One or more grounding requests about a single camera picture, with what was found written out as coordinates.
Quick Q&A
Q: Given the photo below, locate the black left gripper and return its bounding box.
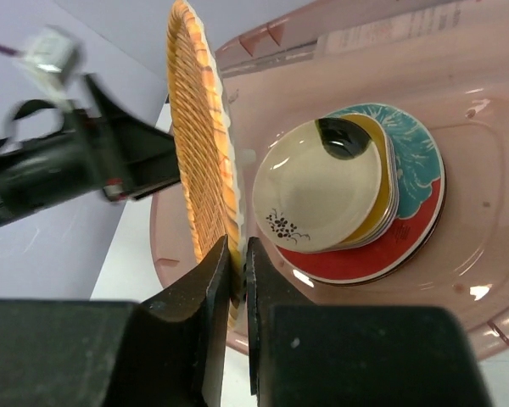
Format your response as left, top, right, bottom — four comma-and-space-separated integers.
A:
0, 74, 181, 227

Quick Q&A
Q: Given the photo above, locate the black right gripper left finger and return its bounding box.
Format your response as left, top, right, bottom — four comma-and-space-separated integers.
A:
0, 237, 230, 406

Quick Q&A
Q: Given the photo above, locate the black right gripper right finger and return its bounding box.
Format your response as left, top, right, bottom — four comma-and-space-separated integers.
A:
246, 237, 492, 406

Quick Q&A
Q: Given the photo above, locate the round woven bamboo plate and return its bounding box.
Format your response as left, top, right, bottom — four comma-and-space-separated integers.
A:
166, 1, 247, 328

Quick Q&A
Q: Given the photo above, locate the cream square dish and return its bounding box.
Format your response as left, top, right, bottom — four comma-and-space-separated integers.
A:
366, 137, 400, 243

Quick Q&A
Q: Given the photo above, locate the yellow square dish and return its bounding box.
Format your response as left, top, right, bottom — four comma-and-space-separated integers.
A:
339, 113, 397, 248

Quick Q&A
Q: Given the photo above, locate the cream round plate black mark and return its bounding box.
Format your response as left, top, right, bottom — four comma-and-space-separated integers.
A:
252, 118, 383, 253

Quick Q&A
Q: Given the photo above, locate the red and teal plate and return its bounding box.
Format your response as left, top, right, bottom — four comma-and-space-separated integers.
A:
277, 103, 445, 285

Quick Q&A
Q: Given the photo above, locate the purple square dish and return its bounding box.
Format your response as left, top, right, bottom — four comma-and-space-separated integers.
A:
357, 121, 400, 247

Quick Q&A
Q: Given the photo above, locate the pink translucent plastic bin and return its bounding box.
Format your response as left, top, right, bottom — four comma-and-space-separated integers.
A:
150, 1, 509, 358

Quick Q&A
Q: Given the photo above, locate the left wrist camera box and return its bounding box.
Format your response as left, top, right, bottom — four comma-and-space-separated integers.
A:
15, 25, 82, 112

